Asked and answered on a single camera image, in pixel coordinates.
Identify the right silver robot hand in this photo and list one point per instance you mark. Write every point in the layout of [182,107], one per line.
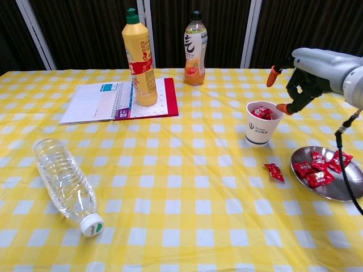
[320,65]

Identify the red candy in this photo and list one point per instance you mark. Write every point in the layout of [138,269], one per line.
[256,111]
[274,172]
[319,161]
[320,180]
[333,164]
[266,113]
[303,169]

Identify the round metal plate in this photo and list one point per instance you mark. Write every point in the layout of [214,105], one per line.
[331,192]

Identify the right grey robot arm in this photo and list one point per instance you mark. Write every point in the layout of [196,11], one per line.
[356,88]

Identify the white paper cup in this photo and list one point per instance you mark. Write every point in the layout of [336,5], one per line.
[259,131]

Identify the dark ribbed partition panel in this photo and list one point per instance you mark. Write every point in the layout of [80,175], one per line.
[85,34]
[306,28]
[175,28]
[11,34]

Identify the orange drink bottle black cap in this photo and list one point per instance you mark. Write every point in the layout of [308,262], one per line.
[194,56]

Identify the yellow bottle green cap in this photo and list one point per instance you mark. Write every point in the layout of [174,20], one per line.
[141,56]

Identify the yellow white checkered tablecloth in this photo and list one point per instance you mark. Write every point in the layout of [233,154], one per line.
[181,184]

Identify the open spiral notebook red cover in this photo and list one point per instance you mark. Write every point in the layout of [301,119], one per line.
[93,105]

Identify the clear plastic water bottle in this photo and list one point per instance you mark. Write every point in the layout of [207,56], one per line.
[65,181]

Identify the white partition frame post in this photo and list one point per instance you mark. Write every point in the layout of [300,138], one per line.
[37,37]
[143,3]
[251,34]

